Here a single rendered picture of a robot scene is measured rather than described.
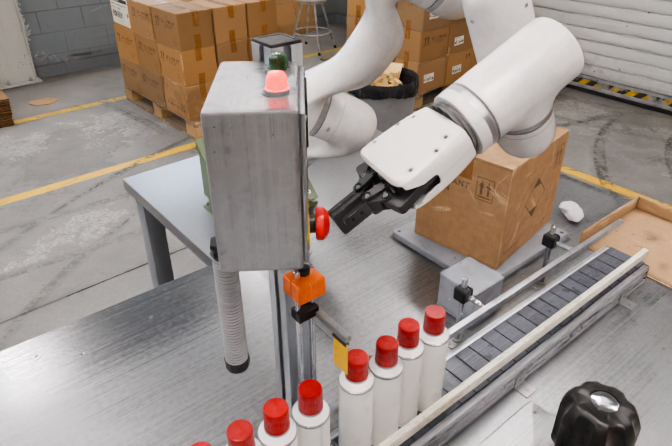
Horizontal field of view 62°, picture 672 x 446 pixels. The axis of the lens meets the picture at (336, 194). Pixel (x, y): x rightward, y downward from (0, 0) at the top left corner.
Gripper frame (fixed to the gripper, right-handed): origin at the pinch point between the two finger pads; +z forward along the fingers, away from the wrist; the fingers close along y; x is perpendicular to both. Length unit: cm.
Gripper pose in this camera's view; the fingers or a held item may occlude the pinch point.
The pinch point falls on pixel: (349, 212)
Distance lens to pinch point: 63.8
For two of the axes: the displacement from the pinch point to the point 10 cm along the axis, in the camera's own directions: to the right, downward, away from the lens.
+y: 4.1, 4.4, -8.0
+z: -7.8, 6.2, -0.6
